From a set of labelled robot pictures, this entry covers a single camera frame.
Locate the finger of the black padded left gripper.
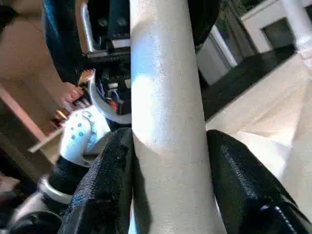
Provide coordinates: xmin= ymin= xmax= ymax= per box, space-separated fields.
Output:
xmin=189 ymin=0 xmax=220 ymax=47

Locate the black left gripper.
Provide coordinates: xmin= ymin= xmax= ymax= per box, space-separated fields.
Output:
xmin=41 ymin=0 xmax=133 ymax=86

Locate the white plastic table top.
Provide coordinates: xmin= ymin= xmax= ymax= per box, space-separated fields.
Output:
xmin=204 ymin=48 xmax=312 ymax=221

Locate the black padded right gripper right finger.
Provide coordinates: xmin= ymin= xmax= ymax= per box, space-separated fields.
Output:
xmin=206 ymin=129 xmax=312 ymax=234

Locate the white glass-door cabinet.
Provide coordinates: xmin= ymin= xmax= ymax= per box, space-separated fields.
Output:
xmin=196 ymin=0 xmax=302 ymax=85

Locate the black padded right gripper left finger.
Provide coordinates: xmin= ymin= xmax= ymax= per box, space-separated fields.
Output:
xmin=57 ymin=127 xmax=137 ymax=234

